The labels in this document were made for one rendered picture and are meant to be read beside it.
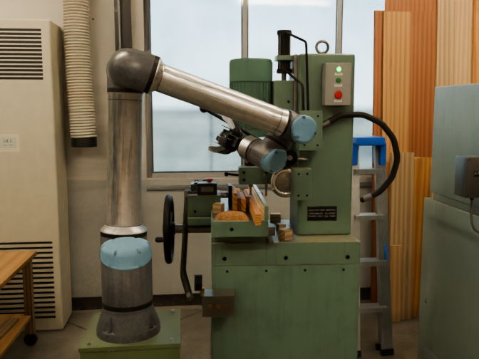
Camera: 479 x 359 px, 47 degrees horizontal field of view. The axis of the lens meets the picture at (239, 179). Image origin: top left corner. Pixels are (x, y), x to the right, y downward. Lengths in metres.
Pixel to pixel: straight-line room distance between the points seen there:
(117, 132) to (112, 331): 0.60
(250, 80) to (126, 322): 1.05
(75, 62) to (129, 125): 1.68
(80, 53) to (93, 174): 0.75
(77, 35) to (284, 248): 1.90
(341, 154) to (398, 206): 1.35
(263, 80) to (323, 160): 0.40
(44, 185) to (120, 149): 1.62
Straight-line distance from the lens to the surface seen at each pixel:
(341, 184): 2.24
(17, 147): 3.37
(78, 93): 3.39
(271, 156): 1.85
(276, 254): 2.14
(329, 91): 2.15
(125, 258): 1.63
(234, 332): 2.23
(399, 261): 3.53
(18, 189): 3.40
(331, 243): 2.16
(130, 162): 1.78
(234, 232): 2.03
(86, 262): 3.71
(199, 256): 3.66
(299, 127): 1.74
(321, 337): 2.28
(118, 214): 1.80
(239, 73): 2.21
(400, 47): 3.68
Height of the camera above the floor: 1.31
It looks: 7 degrees down
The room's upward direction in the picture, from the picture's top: straight up
